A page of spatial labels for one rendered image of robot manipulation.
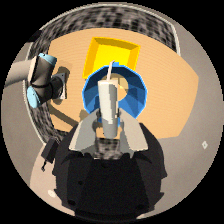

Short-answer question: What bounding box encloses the blue pail with white handle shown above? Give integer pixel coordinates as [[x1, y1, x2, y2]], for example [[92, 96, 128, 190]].
[[82, 60, 147, 139]]

